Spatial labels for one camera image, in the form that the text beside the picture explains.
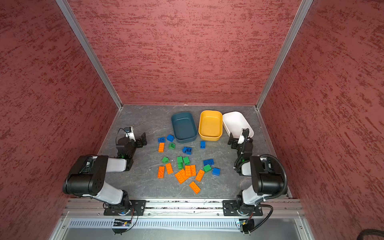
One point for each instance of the green lego with hole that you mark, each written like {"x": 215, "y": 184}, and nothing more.
{"x": 172, "y": 146}

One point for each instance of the blue lego pair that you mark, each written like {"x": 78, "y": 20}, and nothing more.
{"x": 187, "y": 150}

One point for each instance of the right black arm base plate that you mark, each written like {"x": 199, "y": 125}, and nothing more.
{"x": 240, "y": 208}

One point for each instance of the aluminium corner post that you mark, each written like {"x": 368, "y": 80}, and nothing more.
{"x": 79, "y": 33}
{"x": 291, "y": 35}

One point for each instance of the orange lego pair centre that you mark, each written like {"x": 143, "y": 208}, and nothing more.
{"x": 190, "y": 170}

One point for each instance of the left aluminium corner post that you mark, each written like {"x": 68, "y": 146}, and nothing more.
{"x": 79, "y": 33}

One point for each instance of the white plastic bin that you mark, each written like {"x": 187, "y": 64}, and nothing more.
{"x": 234, "y": 123}

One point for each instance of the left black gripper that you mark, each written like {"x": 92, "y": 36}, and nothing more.
{"x": 137, "y": 142}

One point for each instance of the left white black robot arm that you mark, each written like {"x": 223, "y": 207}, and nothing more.
{"x": 86, "y": 178}

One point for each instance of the dark teal plastic bin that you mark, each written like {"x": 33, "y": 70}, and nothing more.
{"x": 184, "y": 127}

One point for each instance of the left circuit board with wires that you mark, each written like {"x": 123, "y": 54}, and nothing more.
{"x": 121, "y": 226}

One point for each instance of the green lego tall centre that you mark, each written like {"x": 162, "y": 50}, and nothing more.
{"x": 180, "y": 163}

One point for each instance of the circuit board with wires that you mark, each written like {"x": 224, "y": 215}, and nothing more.
{"x": 121, "y": 226}
{"x": 245, "y": 226}

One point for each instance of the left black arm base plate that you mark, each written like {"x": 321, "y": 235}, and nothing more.
{"x": 134, "y": 207}

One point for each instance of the orange lego bottom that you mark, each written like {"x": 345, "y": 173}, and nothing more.
{"x": 194, "y": 187}

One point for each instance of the yellow plastic bin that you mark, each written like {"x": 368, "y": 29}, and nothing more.
{"x": 211, "y": 125}

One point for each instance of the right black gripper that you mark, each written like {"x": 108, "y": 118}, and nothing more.
{"x": 240, "y": 141}

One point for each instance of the orange lego large centre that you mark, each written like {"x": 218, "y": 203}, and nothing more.
{"x": 181, "y": 176}

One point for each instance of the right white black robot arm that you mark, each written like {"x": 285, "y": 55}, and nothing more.
{"x": 269, "y": 178}

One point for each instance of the aluminium front rail frame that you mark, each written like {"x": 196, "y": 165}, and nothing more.
{"x": 168, "y": 214}

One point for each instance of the right aluminium corner post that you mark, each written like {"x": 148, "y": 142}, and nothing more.
{"x": 291, "y": 35}

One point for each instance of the right circuit board with wires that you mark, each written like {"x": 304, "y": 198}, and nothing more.
{"x": 245, "y": 226}

